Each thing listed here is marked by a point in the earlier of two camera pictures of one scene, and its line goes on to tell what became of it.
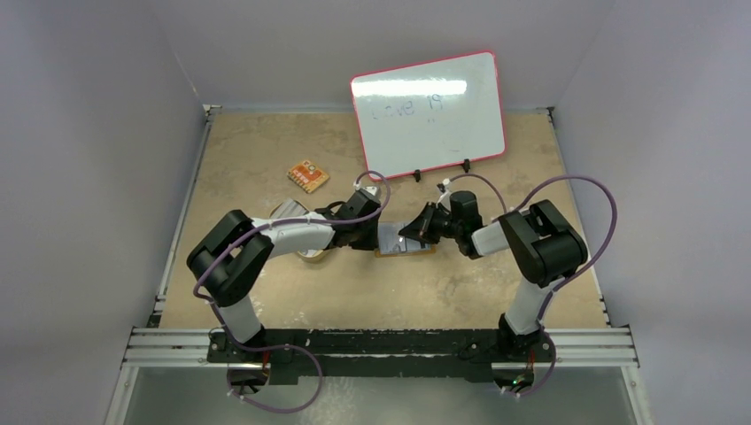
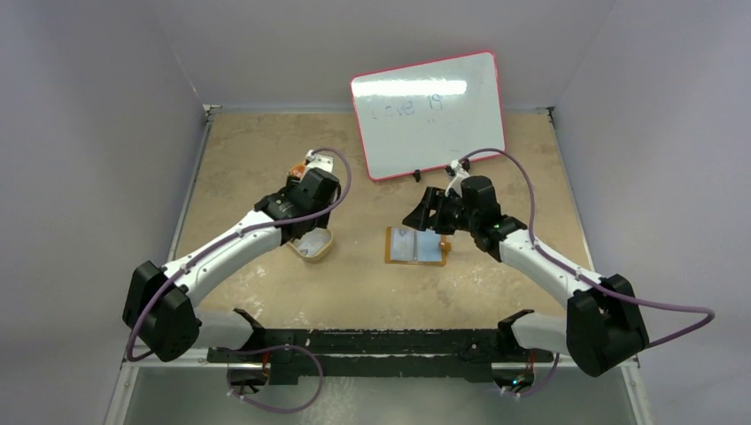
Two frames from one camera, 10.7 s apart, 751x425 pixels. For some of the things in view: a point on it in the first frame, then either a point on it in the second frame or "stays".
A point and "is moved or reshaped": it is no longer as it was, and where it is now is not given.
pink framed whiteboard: (429, 116) stays
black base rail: (382, 356) stays
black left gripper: (371, 243) -> (291, 184)
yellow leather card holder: (390, 242) is moved or reshaped
